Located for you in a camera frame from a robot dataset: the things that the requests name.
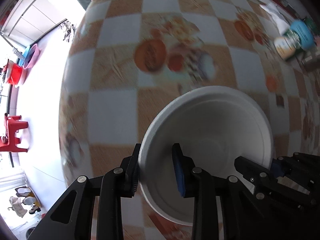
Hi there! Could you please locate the white foam bowl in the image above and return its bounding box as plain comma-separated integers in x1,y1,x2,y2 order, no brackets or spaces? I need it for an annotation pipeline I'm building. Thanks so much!
138,86,273,225

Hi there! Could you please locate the red plastic stool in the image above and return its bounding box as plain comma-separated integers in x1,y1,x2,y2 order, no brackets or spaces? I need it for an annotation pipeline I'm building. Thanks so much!
0,113,29,153

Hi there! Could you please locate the yellow label jar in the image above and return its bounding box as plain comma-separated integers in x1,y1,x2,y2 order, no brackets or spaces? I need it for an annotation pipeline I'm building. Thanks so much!
273,29,302,61

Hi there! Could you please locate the blue lid jar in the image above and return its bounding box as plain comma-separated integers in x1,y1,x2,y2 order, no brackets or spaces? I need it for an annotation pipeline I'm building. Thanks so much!
290,20,314,50

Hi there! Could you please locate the red plastic bucket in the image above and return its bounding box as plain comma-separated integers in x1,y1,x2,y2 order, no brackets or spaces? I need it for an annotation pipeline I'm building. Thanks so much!
4,60,24,86

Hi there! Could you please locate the pink plastic basin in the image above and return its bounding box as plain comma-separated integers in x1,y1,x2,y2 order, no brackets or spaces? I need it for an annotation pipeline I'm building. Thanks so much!
23,43,40,69

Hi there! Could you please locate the checkered patterned tablecloth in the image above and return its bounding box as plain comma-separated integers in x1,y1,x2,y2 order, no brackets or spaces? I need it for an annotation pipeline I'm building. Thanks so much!
58,0,320,240

